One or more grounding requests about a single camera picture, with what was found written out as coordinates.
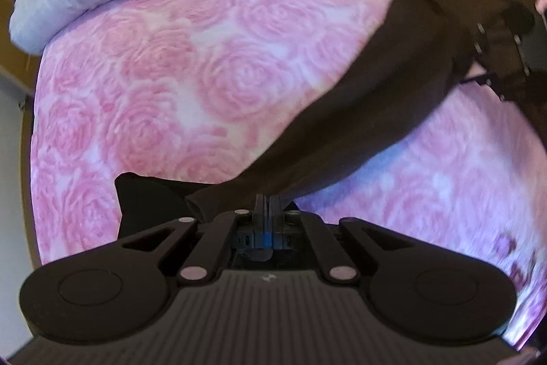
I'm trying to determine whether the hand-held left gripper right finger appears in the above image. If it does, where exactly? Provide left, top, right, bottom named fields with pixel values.
left=268, top=194, right=411, bottom=284

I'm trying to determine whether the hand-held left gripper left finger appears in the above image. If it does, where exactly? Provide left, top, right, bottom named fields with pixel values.
left=122, top=194, right=268, bottom=284

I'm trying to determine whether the pink rose blanket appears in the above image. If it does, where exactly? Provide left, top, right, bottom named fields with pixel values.
left=30, top=0, right=547, bottom=353

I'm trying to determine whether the dark brown garment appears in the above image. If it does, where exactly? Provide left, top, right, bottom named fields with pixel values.
left=115, top=0, right=540, bottom=250

